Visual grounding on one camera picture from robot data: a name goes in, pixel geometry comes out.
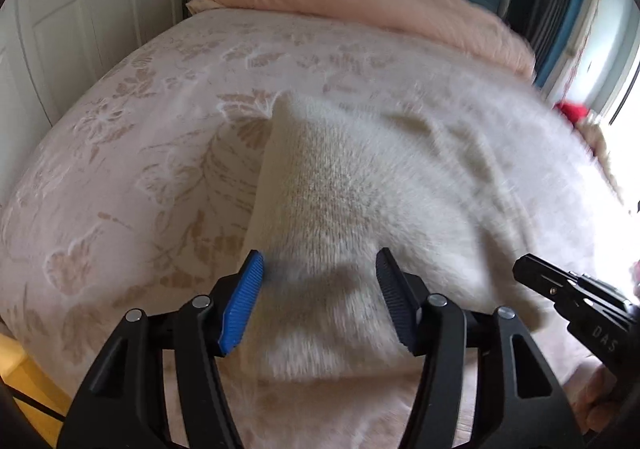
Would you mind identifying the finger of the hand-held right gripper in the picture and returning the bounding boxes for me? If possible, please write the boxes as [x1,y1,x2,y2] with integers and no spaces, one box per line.
[512,254,587,315]

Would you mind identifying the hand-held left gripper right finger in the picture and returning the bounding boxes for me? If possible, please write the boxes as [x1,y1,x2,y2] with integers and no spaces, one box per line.
[375,247,587,449]

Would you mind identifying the black cable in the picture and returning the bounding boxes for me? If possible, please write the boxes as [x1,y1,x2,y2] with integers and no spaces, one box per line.
[7,379,67,424]

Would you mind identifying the person's right hand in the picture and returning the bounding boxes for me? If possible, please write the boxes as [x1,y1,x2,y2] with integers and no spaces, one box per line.
[574,363,628,436]

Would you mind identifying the cream knit sweater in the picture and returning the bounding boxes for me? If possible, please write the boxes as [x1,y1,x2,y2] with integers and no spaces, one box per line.
[235,90,601,382]

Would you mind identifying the peach fluffy blanket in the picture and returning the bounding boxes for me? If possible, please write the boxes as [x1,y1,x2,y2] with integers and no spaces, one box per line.
[186,0,537,80]

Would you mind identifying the white panelled wardrobe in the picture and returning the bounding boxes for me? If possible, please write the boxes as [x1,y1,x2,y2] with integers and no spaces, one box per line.
[0,0,213,210]

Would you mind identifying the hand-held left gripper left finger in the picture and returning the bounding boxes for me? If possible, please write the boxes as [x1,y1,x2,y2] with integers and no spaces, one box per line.
[57,250,266,449]

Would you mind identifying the floral pink bedspread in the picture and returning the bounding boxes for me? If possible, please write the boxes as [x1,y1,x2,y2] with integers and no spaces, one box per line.
[0,8,631,449]

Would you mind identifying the small red fabric item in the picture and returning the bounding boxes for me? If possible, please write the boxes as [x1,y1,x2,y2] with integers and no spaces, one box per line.
[553,100,592,124]

